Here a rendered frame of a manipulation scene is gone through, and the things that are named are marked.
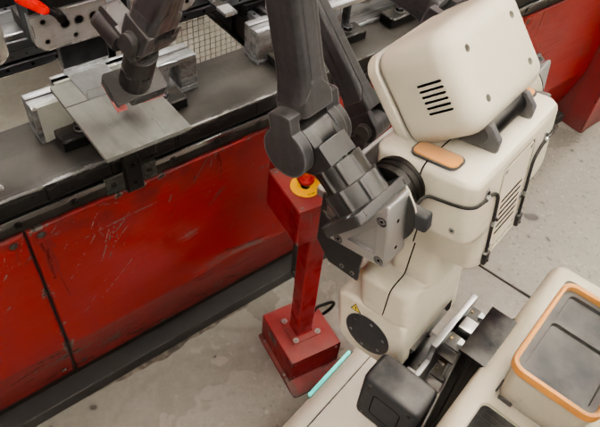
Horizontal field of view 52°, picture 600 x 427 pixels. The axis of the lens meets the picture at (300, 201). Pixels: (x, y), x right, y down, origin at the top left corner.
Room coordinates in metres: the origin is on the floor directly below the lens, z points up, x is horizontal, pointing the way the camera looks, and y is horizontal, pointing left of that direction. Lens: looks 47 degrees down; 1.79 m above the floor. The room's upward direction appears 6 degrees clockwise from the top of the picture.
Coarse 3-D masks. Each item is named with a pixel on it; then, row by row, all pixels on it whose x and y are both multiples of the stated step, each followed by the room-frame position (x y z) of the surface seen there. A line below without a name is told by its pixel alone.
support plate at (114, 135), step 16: (64, 96) 0.98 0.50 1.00; (80, 96) 0.98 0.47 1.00; (160, 96) 1.01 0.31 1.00; (80, 112) 0.94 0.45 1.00; (96, 112) 0.94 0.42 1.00; (112, 112) 0.95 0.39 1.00; (128, 112) 0.95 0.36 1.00; (144, 112) 0.96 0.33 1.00; (160, 112) 0.96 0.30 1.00; (176, 112) 0.97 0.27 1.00; (80, 128) 0.89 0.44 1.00; (96, 128) 0.89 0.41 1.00; (112, 128) 0.90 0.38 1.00; (128, 128) 0.90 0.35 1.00; (144, 128) 0.91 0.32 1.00; (160, 128) 0.91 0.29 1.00; (176, 128) 0.92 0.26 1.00; (96, 144) 0.85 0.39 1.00; (112, 144) 0.85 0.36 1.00; (128, 144) 0.86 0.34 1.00; (144, 144) 0.86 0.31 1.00; (112, 160) 0.82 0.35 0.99
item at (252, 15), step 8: (256, 0) 1.66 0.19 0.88; (264, 0) 1.67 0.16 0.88; (240, 8) 1.64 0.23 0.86; (248, 8) 1.63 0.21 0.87; (256, 8) 1.66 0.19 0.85; (264, 8) 1.65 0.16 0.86; (208, 16) 1.77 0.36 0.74; (216, 16) 1.76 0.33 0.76; (232, 16) 1.68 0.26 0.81; (240, 16) 1.64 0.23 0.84; (248, 16) 1.63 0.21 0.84; (256, 16) 1.61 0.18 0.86; (224, 24) 1.72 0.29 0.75; (232, 24) 1.68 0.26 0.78; (240, 24) 1.65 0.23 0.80; (232, 32) 1.68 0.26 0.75; (240, 32) 1.65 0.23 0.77; (240, 40) 1.64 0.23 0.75
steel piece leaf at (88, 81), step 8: (104, 64) 1.10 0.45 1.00; (80, 72) 1.06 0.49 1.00; (88, 72) 1.06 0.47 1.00; (96, 72) 1.07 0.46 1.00; (104, 72) 1.07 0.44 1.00; (72, 80) 1.03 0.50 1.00; (80, 80) 1.03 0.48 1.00; (88, 80) 1.04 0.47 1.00; (96, 80) 1.04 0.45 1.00; (80, 88) 1.01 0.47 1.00; (88, 88) 1.01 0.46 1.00; (96, 88) 0.99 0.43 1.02; (88, 96) 0.98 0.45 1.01; (96, 96) 0.99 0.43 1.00
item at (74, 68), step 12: (60, 48) 1.04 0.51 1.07; (72, 48) 1.05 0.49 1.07; (84, 48) 1.07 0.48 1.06; (96, 48) 1.09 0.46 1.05; (60, 60) 1.05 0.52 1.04; (72, 60) 1.05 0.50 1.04; (84, 60) 1.07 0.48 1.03; (96, 60) 1.09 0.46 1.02; (108, 60) 1.11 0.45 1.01; (72, 72) 1.06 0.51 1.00
